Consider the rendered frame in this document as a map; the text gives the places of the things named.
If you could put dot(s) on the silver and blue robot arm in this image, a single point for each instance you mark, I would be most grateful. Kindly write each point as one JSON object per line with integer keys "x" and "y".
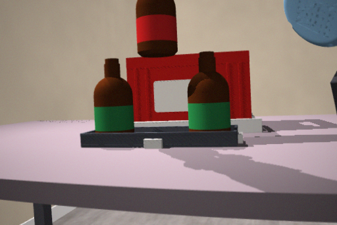
{"x": 313, "y": 20}

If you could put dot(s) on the brown bottle with red label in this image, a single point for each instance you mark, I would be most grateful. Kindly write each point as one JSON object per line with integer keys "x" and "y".
{"x": 156, "y": 28}

